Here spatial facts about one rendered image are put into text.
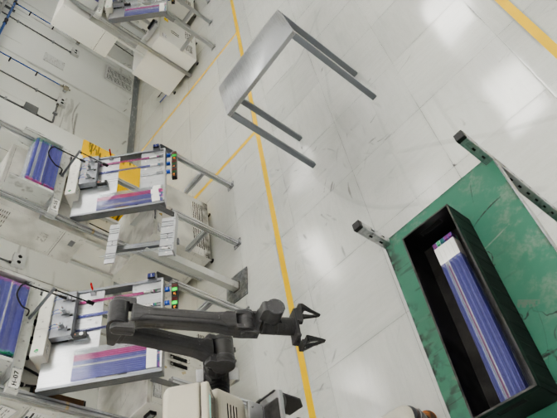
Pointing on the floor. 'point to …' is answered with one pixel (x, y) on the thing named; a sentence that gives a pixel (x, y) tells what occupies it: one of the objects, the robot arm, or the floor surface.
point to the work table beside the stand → (262, 43)
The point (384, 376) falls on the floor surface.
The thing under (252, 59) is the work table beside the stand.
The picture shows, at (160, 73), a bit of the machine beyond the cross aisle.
